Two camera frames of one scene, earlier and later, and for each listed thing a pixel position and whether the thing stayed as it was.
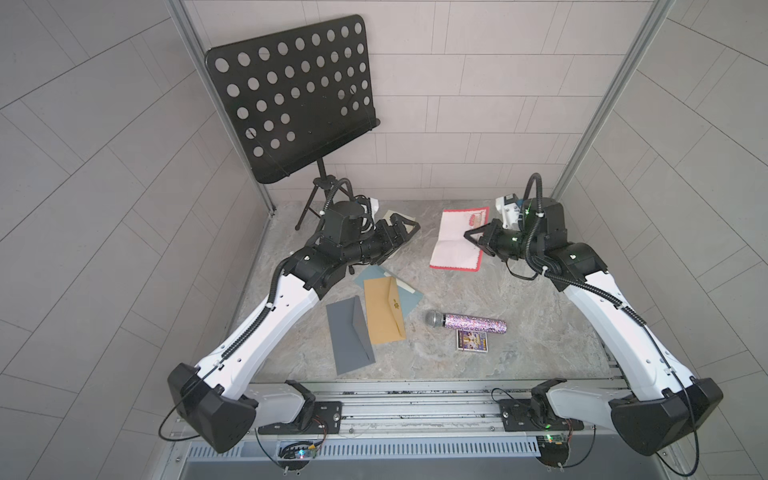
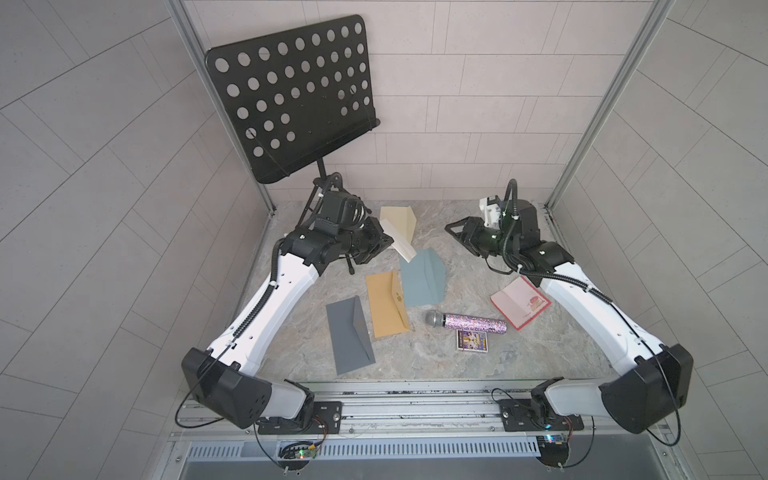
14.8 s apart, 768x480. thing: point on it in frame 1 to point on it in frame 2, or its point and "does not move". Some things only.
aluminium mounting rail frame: (466, 409) does not move
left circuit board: (297, 450) does not move
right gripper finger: (478, 231) to (458, 223)
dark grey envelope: (351, 340) does not move
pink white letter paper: (451, 250) to (521, 302)
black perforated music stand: (299, 95) does not move
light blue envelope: (407, 298) to (424, 278)
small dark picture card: (472, 340) does not move
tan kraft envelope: (385, 313) does not move
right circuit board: (554, 449) does not move
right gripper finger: (481, 243) to (460, 238)
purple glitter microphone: (437, 319) does not move
